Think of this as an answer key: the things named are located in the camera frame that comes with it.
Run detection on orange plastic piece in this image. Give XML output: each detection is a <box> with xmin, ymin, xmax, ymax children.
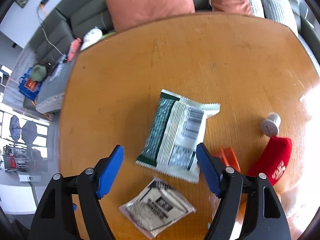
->
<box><xmin>212</xmin><ymin>147</ymin><xmax>241</xmax><ymax>173</ymax></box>

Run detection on green white snack packet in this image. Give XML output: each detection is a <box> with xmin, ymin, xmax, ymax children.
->
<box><xmin>136</xmin><ymin>89</ymin><xmax>220</xmax><ymax>184</ymax></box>

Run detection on small white sachet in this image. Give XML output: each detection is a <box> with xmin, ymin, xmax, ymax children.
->
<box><xmin>119</xmin><ymin>177</ymin><xmax>196</xmax><ymax>239</ymax></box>

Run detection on red pouch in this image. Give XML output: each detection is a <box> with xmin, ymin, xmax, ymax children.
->
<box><xmin>247</xmin><ymin>137</ymin><xmax>292</xmax><ymax>186</ymax></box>

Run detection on white plastic cap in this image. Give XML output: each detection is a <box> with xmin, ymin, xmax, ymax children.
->
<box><xmin>260</xmin><ymin>112</ymin><xmax>281</xmax><ymax>137</ymax></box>

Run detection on grey open umbrella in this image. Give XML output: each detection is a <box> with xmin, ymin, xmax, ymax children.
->
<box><xmin>21</xmin><ymin>121</ymin><xmax>37</xmax><ymax>145</ymax></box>

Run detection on metal rack with plants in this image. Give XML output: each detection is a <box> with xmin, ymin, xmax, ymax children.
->
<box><xmin>3</xmin><ymin>145</ymin><xmax>48</xmax><ymax>173</ymax></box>

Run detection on grey quilted sofa cover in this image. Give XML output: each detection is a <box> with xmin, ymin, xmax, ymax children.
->
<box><xmin>35</xmin><ymin>59</ymin><xmax>75</xmax><ymax>114</ymax></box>

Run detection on blue open umbrella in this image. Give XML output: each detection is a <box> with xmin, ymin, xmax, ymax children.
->
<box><xmin>9</xmin><ymin>115</ymin><xmax>21</xmax><ymax>141</ymax></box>

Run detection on blue shopping bag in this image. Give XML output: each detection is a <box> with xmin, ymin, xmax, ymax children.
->
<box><xmin>18</xmin><ymin>76</ymin><xmax>42</xmax><ymax>101</ymax></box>

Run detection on green hat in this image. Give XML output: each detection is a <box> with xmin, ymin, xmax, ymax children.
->
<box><xmin>30</xmin><ymin>64</ymin><xmax>47</xmax><ymax>82</ymax></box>

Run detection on blue patterned book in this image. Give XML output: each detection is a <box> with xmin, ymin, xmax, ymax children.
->
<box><xmin>49</xmin><ymin>54</ymin><xmax>67</xmax><ymax>82</ymax></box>

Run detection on white plush toy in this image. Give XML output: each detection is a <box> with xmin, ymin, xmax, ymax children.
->
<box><xmin>80</xmin><ymin>27</ymin><xmax>103</xmax><ymax>51</ymax></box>

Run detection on green sofa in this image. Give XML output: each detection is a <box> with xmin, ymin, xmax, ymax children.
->
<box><xmin>23</xmin><ymin>0</ymin><xmax>319</xmax><ymax>111</ymax></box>

